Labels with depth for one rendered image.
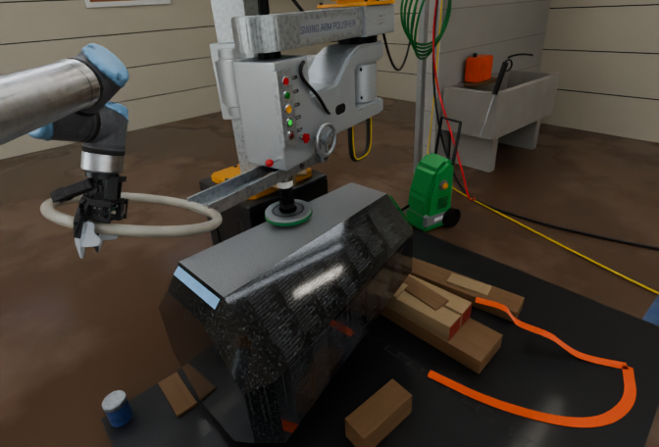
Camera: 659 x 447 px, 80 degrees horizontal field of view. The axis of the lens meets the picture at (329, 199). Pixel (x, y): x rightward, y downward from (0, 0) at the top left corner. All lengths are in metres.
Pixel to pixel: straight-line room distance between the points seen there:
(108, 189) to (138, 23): 6.47
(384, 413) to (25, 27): 6.62
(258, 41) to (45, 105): 0.89
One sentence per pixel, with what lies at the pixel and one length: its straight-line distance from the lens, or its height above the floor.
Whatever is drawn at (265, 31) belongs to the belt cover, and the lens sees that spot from 1.49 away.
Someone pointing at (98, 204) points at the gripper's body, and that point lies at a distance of 1.07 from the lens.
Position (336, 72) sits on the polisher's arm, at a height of 1.43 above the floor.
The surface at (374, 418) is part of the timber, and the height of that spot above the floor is 0.14.
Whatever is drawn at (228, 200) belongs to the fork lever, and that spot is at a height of 1.10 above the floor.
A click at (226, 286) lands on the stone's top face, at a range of 1.50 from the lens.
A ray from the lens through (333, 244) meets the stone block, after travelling 1.72.
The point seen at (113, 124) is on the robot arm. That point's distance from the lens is 1.04.
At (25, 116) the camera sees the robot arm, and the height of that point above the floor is 1.59.
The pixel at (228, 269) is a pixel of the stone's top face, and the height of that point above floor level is 0.82.
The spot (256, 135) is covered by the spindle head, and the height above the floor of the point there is 1.25.
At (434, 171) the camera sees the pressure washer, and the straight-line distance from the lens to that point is 3.13.
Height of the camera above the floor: 1.71
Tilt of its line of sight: 26 degrees down
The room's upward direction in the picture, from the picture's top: 4 degrees counter-clockwise
